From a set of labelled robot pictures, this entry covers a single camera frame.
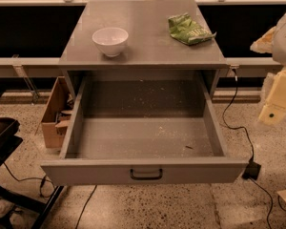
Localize black floor cable left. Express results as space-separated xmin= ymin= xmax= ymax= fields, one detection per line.
xmin=74 ymin=184 xmax=98 ymax=229

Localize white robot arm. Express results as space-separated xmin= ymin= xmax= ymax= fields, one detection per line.
xmin=250 ymin=13 xmax=286 ymax=126

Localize black power adapter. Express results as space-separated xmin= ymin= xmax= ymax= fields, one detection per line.
xmin=242 ymin=160 xmax=261 ymax=180

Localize black adapter cable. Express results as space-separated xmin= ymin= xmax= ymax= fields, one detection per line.
xmin=221 ymin=68 xmax=275 ymax=229

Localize green jalapeno chip bag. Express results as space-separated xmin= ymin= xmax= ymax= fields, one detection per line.
xmin=168 ymin=12 xmax=216 ymax=46

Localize black cart frame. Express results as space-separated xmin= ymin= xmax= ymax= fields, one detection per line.
xmin=0 ymin=89 xmax=65 ymax=229

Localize white ceramic bowl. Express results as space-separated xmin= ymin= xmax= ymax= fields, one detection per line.
xmin=92 ymin=27 xmax=129 ymax=57

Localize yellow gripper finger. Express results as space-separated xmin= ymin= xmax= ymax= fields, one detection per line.
xmin=258 ymin=68 xmax=286 ymax=126
xmin=250 ymin=27 xmax=276 ymax=53

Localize black drawer handle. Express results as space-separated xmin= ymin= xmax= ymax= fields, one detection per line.
xmin=130 ymin=169 xmax=163 ymax=181

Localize grey cabinet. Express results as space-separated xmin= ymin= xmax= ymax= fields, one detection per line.
xmin=59 ymin=0 xmax=226 ymax=95

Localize grey open top drawer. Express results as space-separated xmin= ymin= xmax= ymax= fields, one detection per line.
xmin=41 ymin=71 xmax=247 ymax=186

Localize cardboard box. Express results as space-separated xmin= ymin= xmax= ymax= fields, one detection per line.
xmin=41 ymin=76 xmax=73 ymax=148

